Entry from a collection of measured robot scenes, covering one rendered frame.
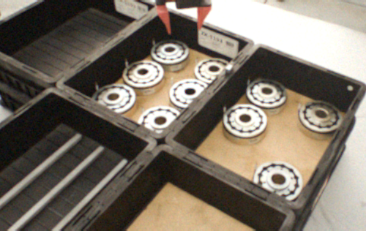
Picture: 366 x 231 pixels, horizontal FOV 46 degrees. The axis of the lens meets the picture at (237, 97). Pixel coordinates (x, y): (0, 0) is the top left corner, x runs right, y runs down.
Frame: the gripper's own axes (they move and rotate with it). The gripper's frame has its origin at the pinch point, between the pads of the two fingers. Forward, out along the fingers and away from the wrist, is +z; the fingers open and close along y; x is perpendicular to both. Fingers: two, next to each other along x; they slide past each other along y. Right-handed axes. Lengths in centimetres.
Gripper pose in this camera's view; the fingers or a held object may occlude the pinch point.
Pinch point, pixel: (184, 27)
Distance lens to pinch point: 91.6
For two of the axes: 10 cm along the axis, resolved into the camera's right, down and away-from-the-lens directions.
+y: 9.7, -1.5, 2.1
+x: -2.5, -6.9, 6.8
